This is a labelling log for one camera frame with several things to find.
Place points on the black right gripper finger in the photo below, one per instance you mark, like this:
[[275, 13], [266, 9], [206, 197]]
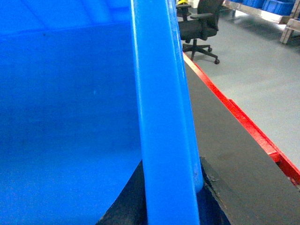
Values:
[[209, 204]]

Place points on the large blue plastic crate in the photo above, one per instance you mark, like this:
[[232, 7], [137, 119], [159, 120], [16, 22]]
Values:
[[88, 90]]

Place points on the black office chair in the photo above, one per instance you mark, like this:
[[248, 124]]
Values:
[[202, 25]]

